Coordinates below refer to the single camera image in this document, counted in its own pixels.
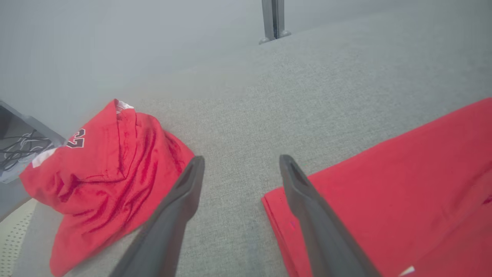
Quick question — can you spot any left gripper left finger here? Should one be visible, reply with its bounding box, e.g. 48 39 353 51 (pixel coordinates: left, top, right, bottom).
110 155 206 277

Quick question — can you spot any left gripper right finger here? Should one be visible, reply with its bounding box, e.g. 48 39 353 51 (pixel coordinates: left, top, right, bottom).
279 155 382 277

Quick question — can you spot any red shorts white side band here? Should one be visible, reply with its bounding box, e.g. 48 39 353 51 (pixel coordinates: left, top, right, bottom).
19 99 195 277

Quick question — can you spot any red jersey top white trim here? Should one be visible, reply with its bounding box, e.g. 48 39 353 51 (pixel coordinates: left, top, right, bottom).
261 97 492 277

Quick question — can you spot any white perforated laundry basket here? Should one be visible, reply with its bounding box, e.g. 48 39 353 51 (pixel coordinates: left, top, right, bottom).
0 198 38 277

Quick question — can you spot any grey fabric sofa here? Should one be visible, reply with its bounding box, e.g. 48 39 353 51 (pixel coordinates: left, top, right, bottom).
12 12 492 277

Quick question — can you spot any black cable bundle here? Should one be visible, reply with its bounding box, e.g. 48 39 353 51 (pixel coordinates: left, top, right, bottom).
0 130 52 172

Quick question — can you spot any grey metal frame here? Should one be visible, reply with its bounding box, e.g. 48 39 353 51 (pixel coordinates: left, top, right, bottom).
0 99 68 185

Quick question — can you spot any grey metal partition post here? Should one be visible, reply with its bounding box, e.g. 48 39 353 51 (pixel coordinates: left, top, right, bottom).
258 0 291 45

